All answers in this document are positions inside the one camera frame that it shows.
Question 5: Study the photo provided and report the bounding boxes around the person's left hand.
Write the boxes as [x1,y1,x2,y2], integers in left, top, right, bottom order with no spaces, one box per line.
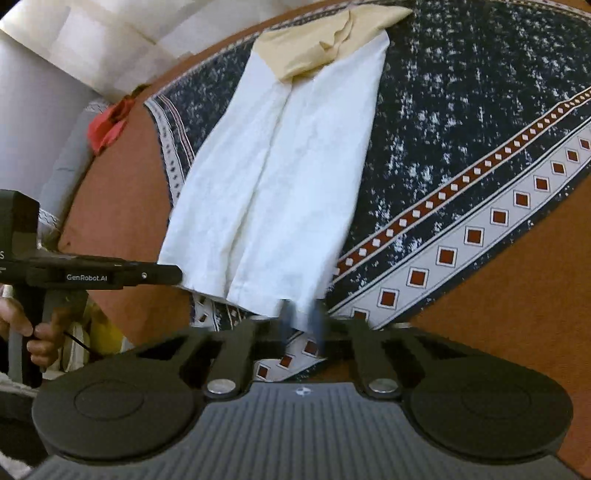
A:
[0,298,66,371]

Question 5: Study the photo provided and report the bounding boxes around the yellow cloth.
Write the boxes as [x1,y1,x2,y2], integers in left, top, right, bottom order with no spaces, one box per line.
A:
[90,305,126,357]

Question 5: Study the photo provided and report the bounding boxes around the black cable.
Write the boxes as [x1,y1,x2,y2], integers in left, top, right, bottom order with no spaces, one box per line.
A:
[64,330,93,354]

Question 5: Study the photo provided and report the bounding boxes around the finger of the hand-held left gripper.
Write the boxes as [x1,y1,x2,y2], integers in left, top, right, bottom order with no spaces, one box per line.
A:
[113,262,184,289]

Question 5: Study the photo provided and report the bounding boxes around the red cloth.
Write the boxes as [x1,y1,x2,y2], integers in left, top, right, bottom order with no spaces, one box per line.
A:
[88,95,136,156]

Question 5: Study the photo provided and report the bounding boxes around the white and beige garment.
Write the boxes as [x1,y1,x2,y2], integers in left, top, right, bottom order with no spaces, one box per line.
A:
[158,0,414,334]

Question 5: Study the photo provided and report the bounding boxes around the brown bed sheet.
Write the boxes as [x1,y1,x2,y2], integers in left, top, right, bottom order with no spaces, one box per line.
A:
[58,0,591,480]

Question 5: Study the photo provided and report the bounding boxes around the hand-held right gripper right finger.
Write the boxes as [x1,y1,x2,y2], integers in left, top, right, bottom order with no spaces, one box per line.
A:
[309,299,463,400]

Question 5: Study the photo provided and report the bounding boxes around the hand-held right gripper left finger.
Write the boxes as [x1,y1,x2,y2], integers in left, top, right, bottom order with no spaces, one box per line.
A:
[131,299,297,400]

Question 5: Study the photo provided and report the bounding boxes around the cream curtain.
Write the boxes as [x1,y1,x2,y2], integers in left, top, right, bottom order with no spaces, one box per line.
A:
[0,0,259,63]

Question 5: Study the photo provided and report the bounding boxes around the grey cloth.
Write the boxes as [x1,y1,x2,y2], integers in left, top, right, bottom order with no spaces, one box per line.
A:
[39,99,114,223]

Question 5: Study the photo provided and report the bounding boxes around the dark patterned blanket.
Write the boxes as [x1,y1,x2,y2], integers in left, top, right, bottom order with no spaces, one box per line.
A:
[143,0,591,384]

